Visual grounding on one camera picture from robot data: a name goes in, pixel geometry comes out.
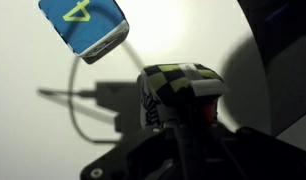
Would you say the black green checkered plush cube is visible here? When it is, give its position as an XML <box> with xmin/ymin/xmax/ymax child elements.
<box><xmin>137</xmin><ymin>62</ymin><xmax>230</xmax><ymax>130</ymax></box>

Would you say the blue white plush cube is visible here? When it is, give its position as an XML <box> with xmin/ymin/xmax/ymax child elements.
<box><xmin>37</xmin><ymin>0</ymin><xmax>130</xmax><ymax>66</ymax></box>

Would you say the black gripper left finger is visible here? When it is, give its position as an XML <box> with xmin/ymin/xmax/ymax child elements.
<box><xmin>80</xmin><ymin>123</ymin><xmax>176</xmax><ymax>180</ymax></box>

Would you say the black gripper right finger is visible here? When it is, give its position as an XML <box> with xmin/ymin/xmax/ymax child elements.
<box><xmin>216</xmin><ymin>122</ymin><xmax>306</xmax><ymax>180</ymax></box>

